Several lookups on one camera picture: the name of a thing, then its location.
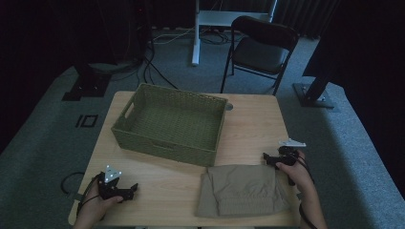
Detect white metal desk frame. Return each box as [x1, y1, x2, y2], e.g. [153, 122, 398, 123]
[191, 0, 279, 67]

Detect black floor cable bundle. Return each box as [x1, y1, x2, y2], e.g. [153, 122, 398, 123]
[109, 30, 180, 91]

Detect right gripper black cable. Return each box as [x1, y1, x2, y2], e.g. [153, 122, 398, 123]
[288, 154, 319, 229]

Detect khaki pants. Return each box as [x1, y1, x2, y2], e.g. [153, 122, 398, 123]
[195, 164, 290, 219]

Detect black floor cable loop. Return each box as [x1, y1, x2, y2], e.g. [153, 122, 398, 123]
[59, 171, 86, 203]

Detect black stand with flat base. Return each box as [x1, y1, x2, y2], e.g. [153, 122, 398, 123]
[61, 61, 112, 102]

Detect black stand with bolted base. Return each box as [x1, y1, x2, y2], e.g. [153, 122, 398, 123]
[292, 60, 336, 110]

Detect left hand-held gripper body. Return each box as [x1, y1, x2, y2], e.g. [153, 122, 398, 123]
[96, 164, 135, 201]

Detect black folding chair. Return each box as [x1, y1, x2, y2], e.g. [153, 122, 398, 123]
[220, 15, 300, 96]

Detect green woven basket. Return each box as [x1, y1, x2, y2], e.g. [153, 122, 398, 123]
[110, 82, 229, 168]

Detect person's right hand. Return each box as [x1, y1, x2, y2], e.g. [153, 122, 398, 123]
[275, 150, 314, 196]

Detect white floor cable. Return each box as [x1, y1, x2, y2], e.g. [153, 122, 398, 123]
[152, 26, 196, 45]

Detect person's left hand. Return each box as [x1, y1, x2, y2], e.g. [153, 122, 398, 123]
[74, 180, 124, 229]

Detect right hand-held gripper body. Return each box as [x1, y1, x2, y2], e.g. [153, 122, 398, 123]
[276, 137, 308, 167]

